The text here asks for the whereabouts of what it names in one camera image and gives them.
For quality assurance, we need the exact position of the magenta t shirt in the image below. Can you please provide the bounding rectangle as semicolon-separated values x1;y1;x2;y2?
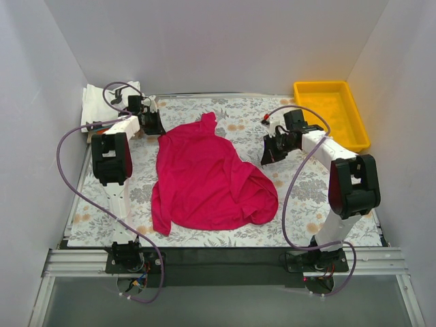
151;112;279;236

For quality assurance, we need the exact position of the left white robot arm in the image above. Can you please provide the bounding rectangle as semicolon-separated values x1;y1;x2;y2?
91;95;165;273

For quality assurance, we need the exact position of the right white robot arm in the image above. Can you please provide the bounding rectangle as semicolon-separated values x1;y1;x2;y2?
261;105;381;271

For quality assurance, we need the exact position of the orange folded t shirt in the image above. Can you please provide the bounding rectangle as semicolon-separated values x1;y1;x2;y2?
88;127;110;136

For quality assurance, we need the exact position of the yellow plastic bin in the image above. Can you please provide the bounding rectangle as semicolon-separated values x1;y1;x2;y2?
294;80;371;153

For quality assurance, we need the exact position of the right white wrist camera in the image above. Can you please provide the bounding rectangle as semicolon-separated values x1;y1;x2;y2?
261;114;281;138

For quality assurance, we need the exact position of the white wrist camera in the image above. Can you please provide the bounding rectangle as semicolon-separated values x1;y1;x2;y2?
261;114;281;138
142;95;158;113

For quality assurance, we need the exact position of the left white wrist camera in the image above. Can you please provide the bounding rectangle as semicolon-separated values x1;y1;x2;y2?
142;95;158;113

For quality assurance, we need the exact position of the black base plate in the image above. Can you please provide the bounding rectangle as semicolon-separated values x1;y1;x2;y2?
105;247;352;287

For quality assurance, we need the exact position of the aluminium front rail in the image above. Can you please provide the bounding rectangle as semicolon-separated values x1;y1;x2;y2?
29;247;426;326

